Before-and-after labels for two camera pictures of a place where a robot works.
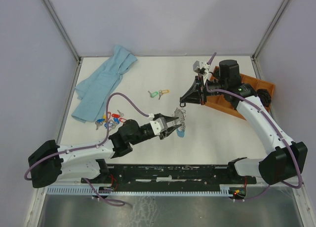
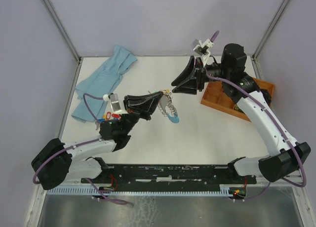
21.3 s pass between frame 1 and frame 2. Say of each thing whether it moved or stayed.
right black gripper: moved
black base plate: stayed
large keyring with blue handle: moved
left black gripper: moved
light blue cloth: stayed
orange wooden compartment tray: stayed
